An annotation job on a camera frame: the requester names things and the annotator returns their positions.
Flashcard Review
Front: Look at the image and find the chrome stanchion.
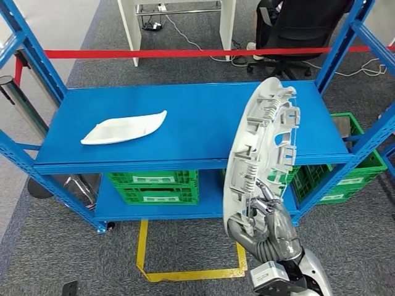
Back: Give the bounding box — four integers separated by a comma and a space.
14, 49, 103, 211
0, 75, 50, 138

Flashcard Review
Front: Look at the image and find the white cabinet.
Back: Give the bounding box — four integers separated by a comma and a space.
366, 0, 395, 46

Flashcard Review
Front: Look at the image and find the black stanchion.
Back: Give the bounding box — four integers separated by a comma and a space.
0, 84, 54, 200

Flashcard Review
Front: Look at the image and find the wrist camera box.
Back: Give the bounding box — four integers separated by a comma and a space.
250, 261, 306, 296
61, 281, 79, 296

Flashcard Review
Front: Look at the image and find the brown cardboard sheet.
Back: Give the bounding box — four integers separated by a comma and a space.
333, 117, 353, 142

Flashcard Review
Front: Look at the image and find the red barrier belt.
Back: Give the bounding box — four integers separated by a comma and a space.
14, 56, 25, 88
45, 46, 395, 60

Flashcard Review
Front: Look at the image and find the white desk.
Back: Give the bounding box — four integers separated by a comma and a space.
117, 0, 236, 67

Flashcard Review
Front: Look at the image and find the person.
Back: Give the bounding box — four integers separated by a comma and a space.
246, 0, 282, 61

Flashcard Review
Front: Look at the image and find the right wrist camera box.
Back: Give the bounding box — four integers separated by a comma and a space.
250, 261, 306, 296

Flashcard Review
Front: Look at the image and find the black device under desk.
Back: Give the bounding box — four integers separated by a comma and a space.
141, 21, 163, 32

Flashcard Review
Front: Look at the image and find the green plastic crate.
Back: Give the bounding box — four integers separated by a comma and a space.
291, 113, 388, 193
117, 186, 200, 206
308, 179, 371, 205
106, 170, 199, 189
220, 165, 301, 193

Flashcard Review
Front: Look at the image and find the white plastic car trim part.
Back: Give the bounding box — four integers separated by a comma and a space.
81, 110, 168, 146

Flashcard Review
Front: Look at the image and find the blue metal shelf rack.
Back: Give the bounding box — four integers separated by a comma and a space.
0, 0, 395, 234

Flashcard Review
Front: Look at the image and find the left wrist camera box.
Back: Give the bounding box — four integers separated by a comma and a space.
61, 281, 79, 296

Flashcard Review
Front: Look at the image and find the black office chair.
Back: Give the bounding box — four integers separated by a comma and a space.
246, 0, 354, 80

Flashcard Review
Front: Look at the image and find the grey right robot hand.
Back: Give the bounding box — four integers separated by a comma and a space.
227, 181, 304, 265

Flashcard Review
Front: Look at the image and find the yellow floor tape outline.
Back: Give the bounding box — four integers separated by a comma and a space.
136, 220, 248, 284

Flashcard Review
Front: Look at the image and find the grey plastic wheel hubcap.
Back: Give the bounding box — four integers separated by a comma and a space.
223, 76, 301, 240

